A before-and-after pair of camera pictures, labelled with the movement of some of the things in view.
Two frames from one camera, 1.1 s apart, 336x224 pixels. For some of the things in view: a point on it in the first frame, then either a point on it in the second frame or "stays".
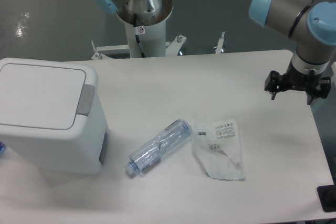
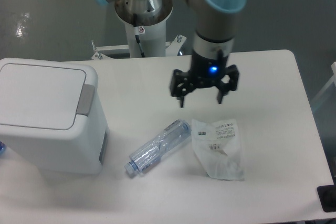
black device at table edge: [327, 195] stays
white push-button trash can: [53, 116] stays
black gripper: [294, 77] -> [204, 72]
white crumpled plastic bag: [217, 145] stays
